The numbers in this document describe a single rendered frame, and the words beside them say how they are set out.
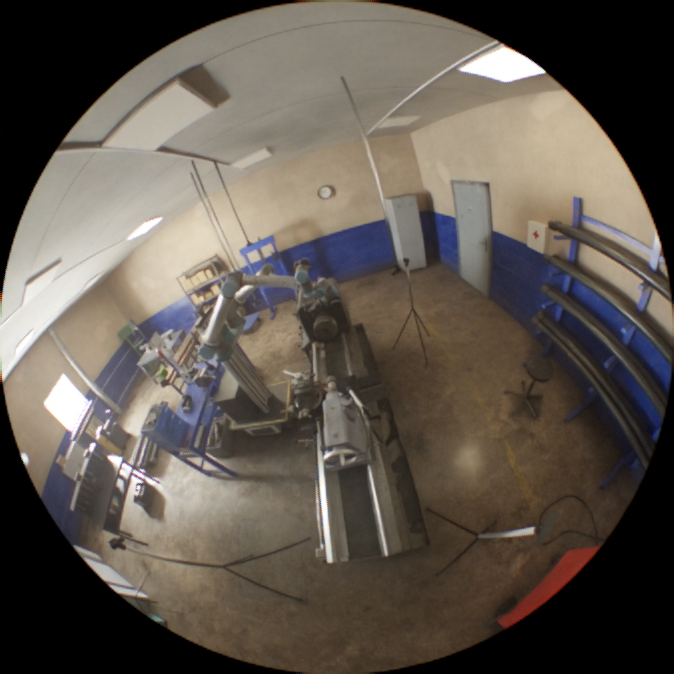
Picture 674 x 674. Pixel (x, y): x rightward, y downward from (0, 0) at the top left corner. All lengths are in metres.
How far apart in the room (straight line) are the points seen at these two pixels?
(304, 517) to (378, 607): 1.26
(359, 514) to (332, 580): 1.06
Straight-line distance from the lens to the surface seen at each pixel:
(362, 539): 1.71
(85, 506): 4.64
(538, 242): 3.32
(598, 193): 2.92
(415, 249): 5.60
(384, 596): 2.51
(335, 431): 1.47
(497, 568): 2.60
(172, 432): 2.82
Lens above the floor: 2.41
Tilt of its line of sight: 36 degrees down
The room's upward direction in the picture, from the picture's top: 21 degrees counter-clockwise
